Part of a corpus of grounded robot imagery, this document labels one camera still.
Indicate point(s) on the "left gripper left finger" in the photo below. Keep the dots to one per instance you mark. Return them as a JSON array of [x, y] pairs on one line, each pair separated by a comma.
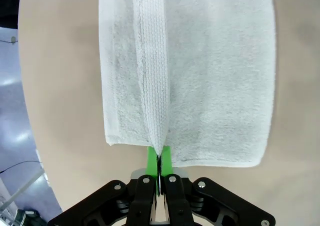
[[107, 206]]

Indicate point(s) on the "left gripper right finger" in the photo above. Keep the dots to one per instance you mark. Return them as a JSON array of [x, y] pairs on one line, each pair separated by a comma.
[[212, 206]]

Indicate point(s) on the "white towel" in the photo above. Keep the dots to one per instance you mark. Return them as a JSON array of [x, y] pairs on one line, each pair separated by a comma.
[[212, 73]]

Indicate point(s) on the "white frame bar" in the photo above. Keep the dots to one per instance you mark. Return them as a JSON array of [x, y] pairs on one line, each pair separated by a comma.
[[22, 188]]

